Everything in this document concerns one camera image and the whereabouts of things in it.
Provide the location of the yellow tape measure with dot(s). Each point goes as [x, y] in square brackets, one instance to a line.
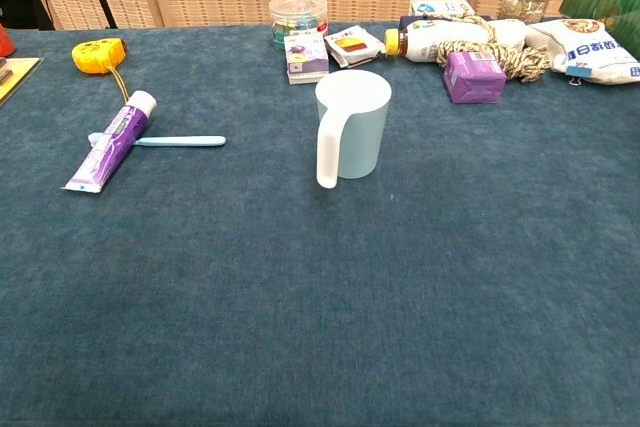
[95, 54]

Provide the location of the light blue toothbrush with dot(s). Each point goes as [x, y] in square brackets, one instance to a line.
[190, 141]

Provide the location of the yellow capped white label bottle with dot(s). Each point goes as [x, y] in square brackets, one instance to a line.
[440, 37]

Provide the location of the white red snack packet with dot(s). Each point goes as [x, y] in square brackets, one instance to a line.
[352, 44]

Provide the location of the clear round jar of clips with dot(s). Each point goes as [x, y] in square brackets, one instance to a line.
[297, 14]

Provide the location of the white blue milk carton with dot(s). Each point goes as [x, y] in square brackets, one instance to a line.
[440, 7]

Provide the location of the purple wrapped box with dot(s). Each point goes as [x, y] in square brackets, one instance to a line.
[472, 79]

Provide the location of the small binder clip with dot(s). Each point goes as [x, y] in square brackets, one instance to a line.
[575, 79]

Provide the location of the white bag blue print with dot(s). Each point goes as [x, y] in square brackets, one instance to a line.
[595, 54]

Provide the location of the red drink can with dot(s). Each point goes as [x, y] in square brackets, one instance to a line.
[5, 42]

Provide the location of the blue table cloth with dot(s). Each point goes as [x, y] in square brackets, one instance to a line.
[300, 297]

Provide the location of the dark blue flat box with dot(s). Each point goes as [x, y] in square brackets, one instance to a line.
[404, 23]

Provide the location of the razor on yellow card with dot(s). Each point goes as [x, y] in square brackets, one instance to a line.
[15, 74]

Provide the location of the small white purple carton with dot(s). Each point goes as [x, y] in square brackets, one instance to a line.
[306, 59]

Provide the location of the purple white toothpaste tube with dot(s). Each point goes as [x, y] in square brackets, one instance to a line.
[112, 139]

